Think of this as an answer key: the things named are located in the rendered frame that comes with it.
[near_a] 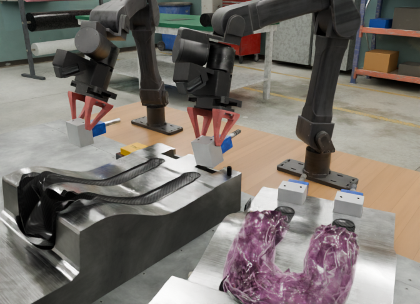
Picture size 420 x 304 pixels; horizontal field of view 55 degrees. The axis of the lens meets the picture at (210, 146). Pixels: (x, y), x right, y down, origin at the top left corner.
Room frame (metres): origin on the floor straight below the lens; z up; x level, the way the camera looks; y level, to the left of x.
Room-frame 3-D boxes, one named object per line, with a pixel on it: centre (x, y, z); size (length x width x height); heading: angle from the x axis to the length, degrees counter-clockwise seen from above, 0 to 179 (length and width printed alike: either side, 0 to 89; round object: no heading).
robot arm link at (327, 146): (0.92, -0.26, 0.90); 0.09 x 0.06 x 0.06; 17
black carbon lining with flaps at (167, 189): (0.66, 0.18, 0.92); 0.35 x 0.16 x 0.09; 138
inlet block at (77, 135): (0.92, 0.27, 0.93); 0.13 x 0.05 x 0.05; 139
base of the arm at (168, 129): (1.31, 0.19, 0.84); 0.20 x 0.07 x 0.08; 50
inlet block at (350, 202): (0.70, -0.28, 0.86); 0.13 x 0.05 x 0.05; 155
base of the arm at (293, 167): (0.93, -0.27, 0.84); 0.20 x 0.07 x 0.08; 50
